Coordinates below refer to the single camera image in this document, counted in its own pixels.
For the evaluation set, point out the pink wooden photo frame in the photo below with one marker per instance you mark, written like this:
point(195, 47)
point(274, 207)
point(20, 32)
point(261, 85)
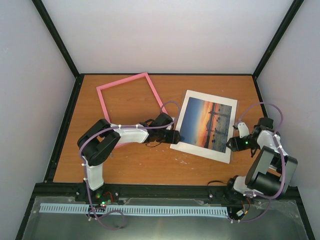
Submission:
point(125, 81)

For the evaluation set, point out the black enclosure frame post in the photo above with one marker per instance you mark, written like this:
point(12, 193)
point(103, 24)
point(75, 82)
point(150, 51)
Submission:
point(281, 30)
point(47, 20)

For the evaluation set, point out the light blue cable duct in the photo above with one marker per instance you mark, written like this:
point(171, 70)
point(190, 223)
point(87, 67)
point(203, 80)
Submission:
point(138, 210)

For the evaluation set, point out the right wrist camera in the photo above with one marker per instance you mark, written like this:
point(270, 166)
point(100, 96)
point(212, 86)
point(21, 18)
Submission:
point(242, 128)

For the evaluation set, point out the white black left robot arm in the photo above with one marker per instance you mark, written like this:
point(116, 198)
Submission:
point(99, 141)

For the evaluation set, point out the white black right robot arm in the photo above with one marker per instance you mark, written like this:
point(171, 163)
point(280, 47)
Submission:
point(272, 170)

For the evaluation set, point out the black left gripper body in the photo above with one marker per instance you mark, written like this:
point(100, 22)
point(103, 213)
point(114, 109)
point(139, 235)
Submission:
point(172, 139)

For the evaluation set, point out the black enclosure frame post left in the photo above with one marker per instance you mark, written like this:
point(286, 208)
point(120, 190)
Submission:
point(47, 20)

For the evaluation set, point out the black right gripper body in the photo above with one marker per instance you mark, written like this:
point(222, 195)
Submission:
point(235, 143)

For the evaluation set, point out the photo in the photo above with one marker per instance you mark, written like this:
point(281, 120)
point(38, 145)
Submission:
point(207, 125)

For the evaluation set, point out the black enclosure frame post right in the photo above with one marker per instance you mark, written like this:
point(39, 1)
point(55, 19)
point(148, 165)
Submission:
point(281, 30)

